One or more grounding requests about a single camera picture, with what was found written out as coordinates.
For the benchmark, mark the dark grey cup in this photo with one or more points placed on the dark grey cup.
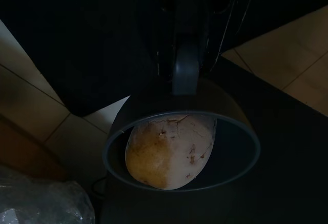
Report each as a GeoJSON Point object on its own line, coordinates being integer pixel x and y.
{"type": "Point", "coordinates": [184, 67]}

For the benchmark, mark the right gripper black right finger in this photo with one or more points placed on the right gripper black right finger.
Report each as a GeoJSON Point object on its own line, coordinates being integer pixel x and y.
{"type": "Point", "coordinates": [215, 16]}

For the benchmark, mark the clear bubble wrap bundle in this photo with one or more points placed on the clear bubble wrap bundle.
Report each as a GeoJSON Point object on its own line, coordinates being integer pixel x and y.
{"type": "Point", "coordinates": [38, 201]}

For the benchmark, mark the brown potato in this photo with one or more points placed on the brown potato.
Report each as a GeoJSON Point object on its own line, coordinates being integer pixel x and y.
{"type": "Point", "coordinates": [166, 152]}

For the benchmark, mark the black floor mat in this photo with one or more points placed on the black floor mat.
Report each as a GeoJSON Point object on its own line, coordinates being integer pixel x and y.
{"type": "Point", "coordinates": [77, 42]}

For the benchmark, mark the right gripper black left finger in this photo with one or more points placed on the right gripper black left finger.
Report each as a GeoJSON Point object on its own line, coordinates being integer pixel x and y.
{"type": "Point", "coordinates": [164, 29]}

